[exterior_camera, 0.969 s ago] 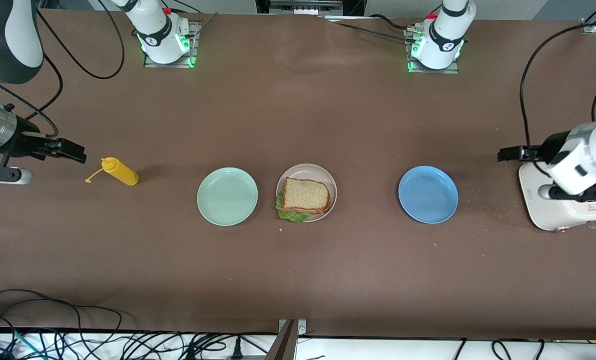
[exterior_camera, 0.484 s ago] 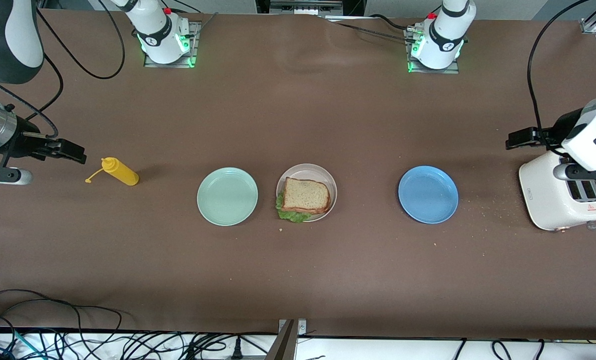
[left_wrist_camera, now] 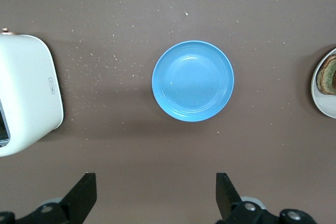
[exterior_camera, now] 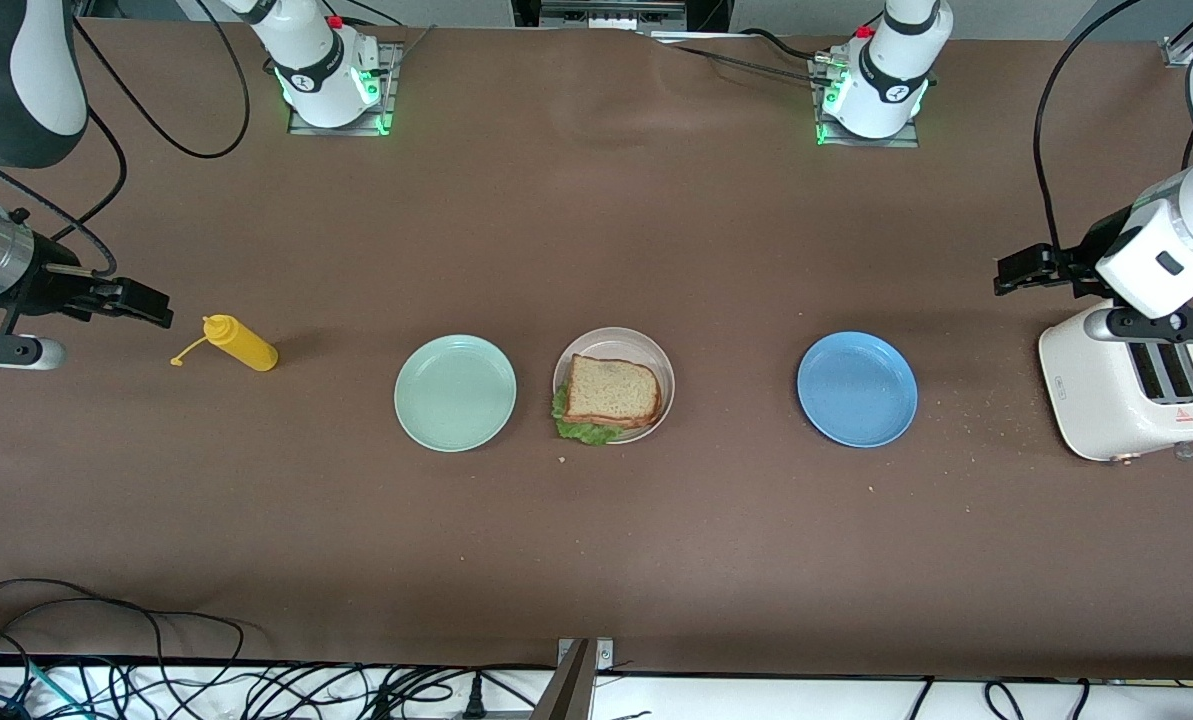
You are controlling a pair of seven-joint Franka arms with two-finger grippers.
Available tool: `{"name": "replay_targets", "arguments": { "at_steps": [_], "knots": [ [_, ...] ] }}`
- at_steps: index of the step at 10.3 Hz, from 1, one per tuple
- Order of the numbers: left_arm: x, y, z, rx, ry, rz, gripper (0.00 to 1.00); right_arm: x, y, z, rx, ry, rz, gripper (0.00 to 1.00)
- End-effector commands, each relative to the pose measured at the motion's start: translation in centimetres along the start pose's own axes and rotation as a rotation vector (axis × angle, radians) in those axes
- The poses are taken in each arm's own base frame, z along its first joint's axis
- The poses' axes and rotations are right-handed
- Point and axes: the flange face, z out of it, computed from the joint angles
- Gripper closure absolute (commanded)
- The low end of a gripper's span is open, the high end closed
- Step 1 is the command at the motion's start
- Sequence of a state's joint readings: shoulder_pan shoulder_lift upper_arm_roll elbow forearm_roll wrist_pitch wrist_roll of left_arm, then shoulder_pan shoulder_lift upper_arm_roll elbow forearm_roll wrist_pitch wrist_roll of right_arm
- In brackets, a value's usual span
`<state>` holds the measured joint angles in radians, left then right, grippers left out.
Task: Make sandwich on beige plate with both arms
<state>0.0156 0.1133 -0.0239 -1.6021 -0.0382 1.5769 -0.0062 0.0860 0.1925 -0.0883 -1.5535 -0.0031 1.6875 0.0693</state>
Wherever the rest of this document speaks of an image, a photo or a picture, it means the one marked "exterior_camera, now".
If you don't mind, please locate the beige plate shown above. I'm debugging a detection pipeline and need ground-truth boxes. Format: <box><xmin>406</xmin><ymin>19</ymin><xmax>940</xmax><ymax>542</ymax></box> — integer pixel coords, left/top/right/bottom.
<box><xmin>553</xmin><ymin>327</ymin><xmax>676</xmax><ymax>445</ymax></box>

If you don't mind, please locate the grey metal bar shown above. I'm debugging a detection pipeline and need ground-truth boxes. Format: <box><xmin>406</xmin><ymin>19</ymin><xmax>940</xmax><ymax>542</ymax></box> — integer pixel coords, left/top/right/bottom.
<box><xmin>531</xmin><ymin>640</ymin><xmax>593</xmax><ymax>720</ymax></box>

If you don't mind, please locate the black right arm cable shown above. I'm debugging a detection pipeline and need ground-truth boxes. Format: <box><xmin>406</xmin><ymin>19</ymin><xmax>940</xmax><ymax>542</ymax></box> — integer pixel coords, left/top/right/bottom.
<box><xmin>51</xmin><ymin>0</ymin><xmax>252</xmax><ymax>246</ymax></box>

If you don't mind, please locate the small metal bracket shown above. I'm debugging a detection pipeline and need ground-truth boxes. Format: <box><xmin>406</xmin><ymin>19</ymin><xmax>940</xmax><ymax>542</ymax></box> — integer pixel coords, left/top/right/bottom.
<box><xmin>559</xmin><ymin>638</ymin><xmax>615</xmax><ymax>673</ymax></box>

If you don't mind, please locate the black equipment box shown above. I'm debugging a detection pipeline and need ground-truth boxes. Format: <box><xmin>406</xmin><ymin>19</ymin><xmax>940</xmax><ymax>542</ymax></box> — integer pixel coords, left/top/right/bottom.
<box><xmin>511</xmin><ymin>0</ymin><xmax>732</xmax><ymax>33</ymax></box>

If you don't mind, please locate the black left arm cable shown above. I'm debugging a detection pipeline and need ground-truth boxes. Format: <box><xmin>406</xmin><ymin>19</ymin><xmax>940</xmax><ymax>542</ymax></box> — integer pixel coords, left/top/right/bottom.
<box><xmin>1032</xmin><ymin>0</ymin><xmax>1142</xmax><ymax>271</ymax></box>

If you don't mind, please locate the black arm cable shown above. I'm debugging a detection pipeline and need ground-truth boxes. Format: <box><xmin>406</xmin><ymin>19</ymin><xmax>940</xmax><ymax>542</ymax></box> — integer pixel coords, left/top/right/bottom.
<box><xmin>51</xmin><ymin>0</ymin><xmax>252</xmax><ymax>246</ymax></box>
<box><xmin>1032</xmin><ymin>0</ymin><xmax>1142</xmax><ymax>271</ymax></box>

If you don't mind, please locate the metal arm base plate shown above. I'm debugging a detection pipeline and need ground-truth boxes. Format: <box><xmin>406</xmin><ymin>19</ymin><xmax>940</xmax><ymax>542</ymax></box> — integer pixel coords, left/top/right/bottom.
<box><xmin>288</xmin><ymin>42</ymin><xmax>397</xmax><ymax>136</ymax></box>
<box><xmin>811</xmin><ymin>55</ymin><xmax>922</xmax><ymax>149</ymax></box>

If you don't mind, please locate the black corrugated hose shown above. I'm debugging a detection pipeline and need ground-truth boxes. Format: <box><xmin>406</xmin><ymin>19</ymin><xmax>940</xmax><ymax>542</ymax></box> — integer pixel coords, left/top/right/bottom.
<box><xmin>0</xmin><ymin>145</ymin><xmax>117</xmax><ymax>279</ymax></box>

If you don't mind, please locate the white toaster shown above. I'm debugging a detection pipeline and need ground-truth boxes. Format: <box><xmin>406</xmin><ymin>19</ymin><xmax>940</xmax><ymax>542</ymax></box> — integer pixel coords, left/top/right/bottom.
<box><xmin>1038</xmin><ymin>300</ymin><xmax>1193</xmax><ymax>466</ymax></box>

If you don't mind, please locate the black cable on table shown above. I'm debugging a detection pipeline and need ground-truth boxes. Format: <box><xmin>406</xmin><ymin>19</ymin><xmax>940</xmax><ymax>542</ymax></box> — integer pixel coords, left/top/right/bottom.
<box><xmin>641</xmin><ymin>28</ymin><xmax>862</xmax><ymax>86</ymax></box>

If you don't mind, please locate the mint green plate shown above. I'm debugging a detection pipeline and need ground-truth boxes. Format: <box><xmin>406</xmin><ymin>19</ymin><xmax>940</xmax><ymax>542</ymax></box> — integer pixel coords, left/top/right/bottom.
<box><xmin>394</xmin><ymin>334</ymin><xmax>518</xmax><ymax>453</ymax></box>

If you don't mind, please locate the blue plate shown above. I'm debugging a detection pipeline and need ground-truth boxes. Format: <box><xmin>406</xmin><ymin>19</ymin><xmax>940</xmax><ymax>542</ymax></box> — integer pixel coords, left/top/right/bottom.
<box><xmin>797</xmin><ymin>331</ymin><xmax>919</xmax><ymax>449</ymax></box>

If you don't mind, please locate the green lettuce leaf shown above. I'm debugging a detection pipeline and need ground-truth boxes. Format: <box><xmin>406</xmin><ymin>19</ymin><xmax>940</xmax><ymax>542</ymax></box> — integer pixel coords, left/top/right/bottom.
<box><xmin>552</xmin><ymin>385</ymin><xmax>622</xmax><ymax>447</ymax></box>

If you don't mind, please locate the brown bread slice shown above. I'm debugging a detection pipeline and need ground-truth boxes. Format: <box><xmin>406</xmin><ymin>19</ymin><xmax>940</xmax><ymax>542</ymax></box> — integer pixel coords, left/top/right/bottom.
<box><xmin>611</xmin><ymin>395</ymin><xmax>665</xmax><ymax>433</ymax></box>
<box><xmin>564</xmin><ymin>353</ymin><xmax>663</xmax><ymax>427</ymax></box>

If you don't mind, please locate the yellow squeeze bottle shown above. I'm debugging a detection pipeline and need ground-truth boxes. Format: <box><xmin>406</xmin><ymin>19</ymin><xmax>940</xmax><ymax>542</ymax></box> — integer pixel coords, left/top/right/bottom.
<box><xmin>170</xmin><ymin>314</ymin><xmax>280</xmax><ymax>373</ymax></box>

